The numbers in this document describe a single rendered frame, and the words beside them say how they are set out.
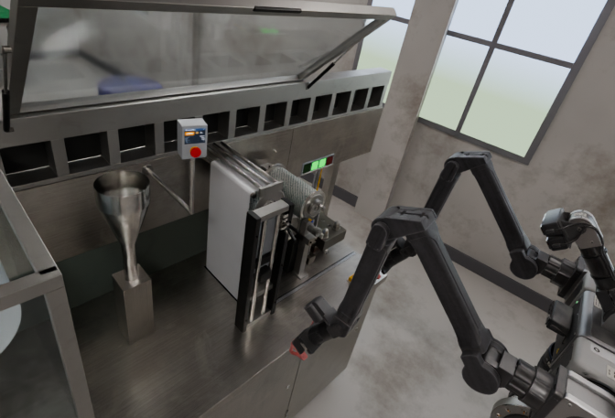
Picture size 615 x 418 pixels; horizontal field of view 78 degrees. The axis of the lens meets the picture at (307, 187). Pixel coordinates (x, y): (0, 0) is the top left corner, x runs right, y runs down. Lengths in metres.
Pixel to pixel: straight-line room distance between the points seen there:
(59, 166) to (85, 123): 0.15
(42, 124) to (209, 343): 0.89
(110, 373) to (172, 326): 0.24
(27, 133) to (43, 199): 0.21
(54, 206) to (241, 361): 0.79
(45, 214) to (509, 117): 2.88
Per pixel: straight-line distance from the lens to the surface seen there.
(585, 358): 1.06
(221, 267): 1.65
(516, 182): 3.36
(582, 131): 3.21
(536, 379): 1.00
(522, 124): 3.22
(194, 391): 1.44
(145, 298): 1.42
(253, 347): 1.53
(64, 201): 1.41
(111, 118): 1.33
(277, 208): 1.23
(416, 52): 3.29
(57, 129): 1.30
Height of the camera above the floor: 2.15
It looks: 31 degrees down
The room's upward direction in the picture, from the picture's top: 11 degrees clockwise
